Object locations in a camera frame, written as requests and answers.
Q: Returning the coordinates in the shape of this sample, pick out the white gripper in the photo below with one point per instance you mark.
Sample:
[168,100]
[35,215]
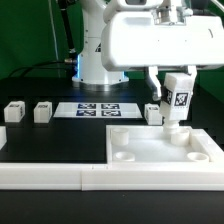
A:
[133,40]

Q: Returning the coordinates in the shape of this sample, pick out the white square table top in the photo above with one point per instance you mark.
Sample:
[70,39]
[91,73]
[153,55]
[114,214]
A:
[148,144]

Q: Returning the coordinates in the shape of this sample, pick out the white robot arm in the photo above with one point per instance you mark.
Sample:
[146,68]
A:
[84,24]

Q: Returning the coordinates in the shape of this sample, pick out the white marker sheet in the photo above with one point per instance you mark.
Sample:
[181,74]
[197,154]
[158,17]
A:
[97,110]

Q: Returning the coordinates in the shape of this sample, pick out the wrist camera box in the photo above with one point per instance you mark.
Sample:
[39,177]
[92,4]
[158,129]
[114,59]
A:
[115,6]

